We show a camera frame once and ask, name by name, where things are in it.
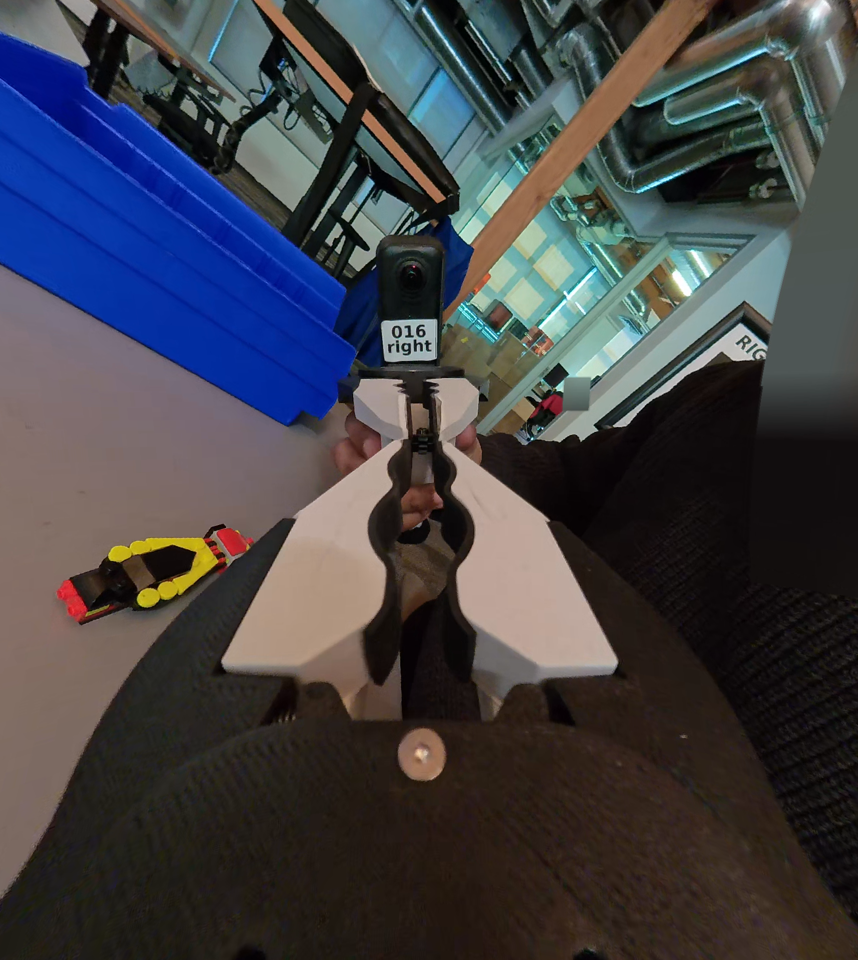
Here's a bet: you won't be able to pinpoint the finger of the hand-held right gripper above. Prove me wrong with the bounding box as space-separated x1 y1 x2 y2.
429 378 484 449
352 378 412 451

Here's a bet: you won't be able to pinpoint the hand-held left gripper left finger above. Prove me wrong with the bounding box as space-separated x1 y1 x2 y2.
220 436 409 720

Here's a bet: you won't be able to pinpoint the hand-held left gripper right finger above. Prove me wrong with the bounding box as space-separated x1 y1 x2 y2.
435 439 619 721

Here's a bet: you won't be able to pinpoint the person's right forearm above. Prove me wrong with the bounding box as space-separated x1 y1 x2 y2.
476 360 763 543

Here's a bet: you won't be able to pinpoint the yellow red lego car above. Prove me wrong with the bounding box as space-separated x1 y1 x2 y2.
57 523 254 627

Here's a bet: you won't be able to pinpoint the person's right hand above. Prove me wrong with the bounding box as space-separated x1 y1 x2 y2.
333 412 386 479

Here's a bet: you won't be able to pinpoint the wooden beam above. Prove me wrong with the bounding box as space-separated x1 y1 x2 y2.
442 0 718 321

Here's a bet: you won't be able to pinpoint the black framed sign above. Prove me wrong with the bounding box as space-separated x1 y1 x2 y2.
592 302 772 430

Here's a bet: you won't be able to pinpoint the black office chair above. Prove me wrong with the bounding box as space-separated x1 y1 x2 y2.
142 45 251 175

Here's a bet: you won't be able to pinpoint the person's black sweater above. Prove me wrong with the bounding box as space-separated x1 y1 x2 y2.
586 517 858 960

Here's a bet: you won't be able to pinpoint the silver ventilation ducts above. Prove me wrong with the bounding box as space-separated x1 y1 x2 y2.
399 0 853 215

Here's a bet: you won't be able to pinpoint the wooden top table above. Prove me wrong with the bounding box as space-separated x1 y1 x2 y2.
90 0 236 104

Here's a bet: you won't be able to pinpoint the black frame table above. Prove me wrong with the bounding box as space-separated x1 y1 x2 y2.
251 0 461 265

